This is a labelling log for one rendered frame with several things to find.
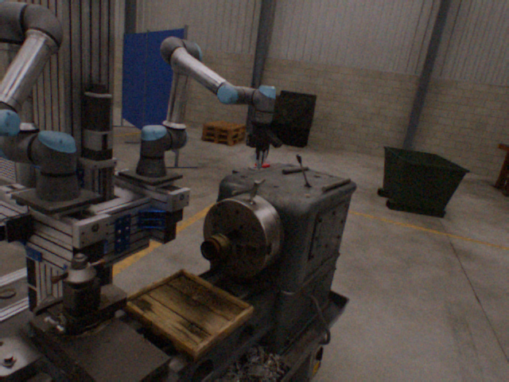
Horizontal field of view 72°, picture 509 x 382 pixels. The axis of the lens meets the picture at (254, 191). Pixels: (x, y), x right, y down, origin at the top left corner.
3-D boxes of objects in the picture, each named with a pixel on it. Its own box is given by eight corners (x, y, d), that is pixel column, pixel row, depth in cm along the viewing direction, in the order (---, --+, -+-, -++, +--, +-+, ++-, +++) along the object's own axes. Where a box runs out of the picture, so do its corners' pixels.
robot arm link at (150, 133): (134, 152, 171) (135, 124, 167) (153, 150, 183) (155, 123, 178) (153, 157, 166) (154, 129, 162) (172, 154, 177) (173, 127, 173)
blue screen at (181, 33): (106, 126, 929) (106, 29, 859) (137, 127, 973) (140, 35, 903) (154, 169, 606) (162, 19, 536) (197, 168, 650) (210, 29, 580)
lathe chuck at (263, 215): (209, 245, 157) (227, 181, 145) (266, 285, 142) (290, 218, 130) (195, 251, 149) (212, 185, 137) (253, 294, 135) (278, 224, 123)
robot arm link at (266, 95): (262, 85, 157) (280, 87, 154) (259, 110, 160) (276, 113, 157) (254, 83, 150) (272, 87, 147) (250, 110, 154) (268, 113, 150)
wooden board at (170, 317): (182, 276, 146) (182, 267, 145) (252, 316, 128) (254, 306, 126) (118, 308, 122) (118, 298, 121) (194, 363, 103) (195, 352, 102)
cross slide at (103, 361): (78, 300, 114) (78, 288, 112) (170, 372, 92) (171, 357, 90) (21, 325, 100) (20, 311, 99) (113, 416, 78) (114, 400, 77)
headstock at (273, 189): (271, 221, 216) (281, 160, 205) (344, 250, 192) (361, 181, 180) (205, 252, 168) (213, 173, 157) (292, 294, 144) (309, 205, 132)
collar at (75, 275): (85, 264, 99) (85, 255, 98) (102, 275, 95) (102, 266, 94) (56, 274, 92) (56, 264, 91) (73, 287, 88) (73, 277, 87)
